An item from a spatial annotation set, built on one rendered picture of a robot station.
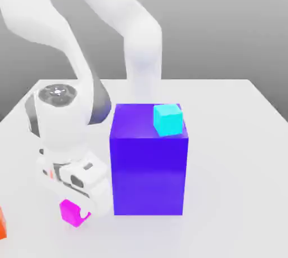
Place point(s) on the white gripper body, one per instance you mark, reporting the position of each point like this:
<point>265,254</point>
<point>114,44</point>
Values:
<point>102,199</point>

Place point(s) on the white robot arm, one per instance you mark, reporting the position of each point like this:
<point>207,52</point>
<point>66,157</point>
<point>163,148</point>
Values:
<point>67,127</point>

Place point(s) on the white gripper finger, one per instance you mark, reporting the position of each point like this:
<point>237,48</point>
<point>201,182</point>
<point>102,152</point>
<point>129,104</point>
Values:
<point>85,215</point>

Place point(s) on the small cyan cube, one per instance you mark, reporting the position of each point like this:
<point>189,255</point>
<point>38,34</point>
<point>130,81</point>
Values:
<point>168,120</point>

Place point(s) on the small orange cube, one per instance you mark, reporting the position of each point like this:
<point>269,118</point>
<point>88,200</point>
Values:
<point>2,226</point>

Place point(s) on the small magenta cube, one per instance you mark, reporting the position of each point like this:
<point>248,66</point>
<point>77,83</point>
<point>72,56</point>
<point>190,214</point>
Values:
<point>69,213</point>

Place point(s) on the large purple box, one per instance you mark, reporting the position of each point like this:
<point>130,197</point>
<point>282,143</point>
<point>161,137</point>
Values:
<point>148,172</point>

